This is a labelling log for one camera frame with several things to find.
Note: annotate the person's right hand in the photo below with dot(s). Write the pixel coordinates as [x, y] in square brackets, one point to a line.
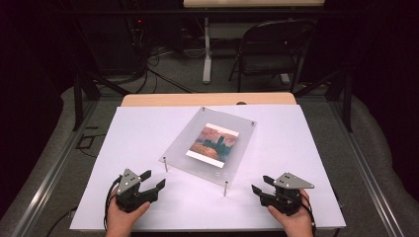
[296, 223]

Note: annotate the light desk top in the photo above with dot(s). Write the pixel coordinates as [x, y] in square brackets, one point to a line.
[253, 3]

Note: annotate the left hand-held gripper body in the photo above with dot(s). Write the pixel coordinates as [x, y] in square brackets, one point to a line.
[129, 189]

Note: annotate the white desk leg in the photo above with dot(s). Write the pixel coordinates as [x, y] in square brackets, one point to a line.
[207, 56]

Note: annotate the aluminium rail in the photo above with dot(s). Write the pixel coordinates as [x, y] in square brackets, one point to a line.
[49, 181]
[365, 171]

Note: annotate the black tape floor marks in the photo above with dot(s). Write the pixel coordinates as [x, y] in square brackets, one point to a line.
[86, 141]

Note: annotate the painted landscape picture card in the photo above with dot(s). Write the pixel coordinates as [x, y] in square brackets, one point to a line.
[213, 144]

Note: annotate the wooden table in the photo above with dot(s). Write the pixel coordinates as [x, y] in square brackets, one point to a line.
[184, 98]

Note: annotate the person's left hand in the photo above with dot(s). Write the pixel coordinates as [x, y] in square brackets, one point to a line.
[121, 221]

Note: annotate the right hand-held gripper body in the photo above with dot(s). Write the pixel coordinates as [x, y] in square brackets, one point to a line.
[286, 194]

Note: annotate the black metal stand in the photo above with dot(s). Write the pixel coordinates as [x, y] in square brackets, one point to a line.
[347, 98]
[78, 98]

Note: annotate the white board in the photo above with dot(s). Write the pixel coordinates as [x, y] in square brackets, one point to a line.
[131, 144]

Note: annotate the clear acrylic photo frame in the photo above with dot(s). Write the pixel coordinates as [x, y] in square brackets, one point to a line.
[197, 144]

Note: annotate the black folding chair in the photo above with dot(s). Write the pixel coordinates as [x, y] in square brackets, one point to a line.
[263, 62]

